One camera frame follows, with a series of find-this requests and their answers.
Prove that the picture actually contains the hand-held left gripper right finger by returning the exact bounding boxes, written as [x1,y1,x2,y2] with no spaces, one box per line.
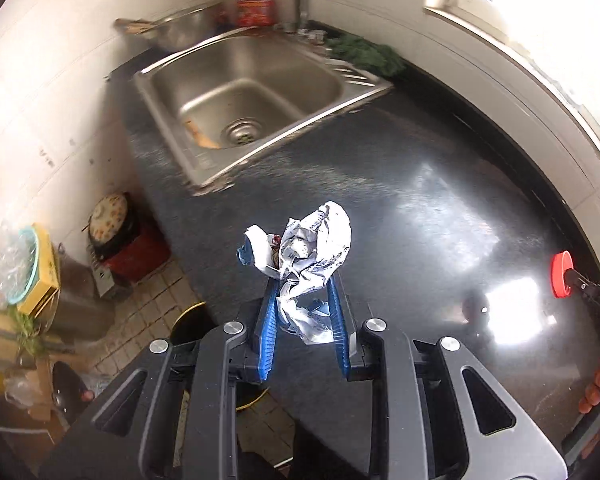
[327,276,569,480]

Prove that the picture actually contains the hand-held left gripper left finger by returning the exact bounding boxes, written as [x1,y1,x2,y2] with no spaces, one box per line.
[39,280,282,480]

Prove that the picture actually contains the red bottle cap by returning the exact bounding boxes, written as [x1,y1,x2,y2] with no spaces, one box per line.
[551,251,575,299]

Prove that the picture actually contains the black trash bin yellow rim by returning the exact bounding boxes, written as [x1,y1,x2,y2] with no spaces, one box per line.
[169,300,282,413]

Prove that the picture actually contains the blue white wrapper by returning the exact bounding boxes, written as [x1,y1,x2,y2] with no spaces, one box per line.
[236,201,354,345]

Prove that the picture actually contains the red box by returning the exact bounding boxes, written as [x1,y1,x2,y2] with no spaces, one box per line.
[97,221,172,282]

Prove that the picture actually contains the grey metal container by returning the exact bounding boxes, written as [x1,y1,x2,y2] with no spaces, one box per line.
[54,243,117,342]

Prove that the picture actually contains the pot with patterned lid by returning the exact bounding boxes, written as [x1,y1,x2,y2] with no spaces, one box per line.
[87,192,142,262]

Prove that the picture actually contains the black pan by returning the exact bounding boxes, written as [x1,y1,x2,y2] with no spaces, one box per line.
[51,360,97,422]

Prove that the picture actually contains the orange peel scrap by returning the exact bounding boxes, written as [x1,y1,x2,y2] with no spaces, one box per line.
[184,119,222,150]

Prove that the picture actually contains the yellow box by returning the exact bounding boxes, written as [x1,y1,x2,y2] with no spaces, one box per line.
[17,224,62,317]

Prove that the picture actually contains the green herbs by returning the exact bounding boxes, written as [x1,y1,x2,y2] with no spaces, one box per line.
[9,304,47,357]

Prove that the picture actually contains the stainless steel sink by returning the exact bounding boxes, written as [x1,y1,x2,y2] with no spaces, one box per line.
[133,27,396,197]

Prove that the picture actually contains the teal plastic basin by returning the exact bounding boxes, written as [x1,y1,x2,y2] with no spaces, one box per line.
[5,225,42,307]

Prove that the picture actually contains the green scouring cloth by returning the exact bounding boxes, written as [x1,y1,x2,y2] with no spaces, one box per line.
[327,35,409,79]

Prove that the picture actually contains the window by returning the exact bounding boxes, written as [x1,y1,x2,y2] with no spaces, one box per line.
[424,0,600,171]

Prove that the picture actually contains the metal bowl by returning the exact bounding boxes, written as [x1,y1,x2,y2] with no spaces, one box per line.
[114,6,222,52]

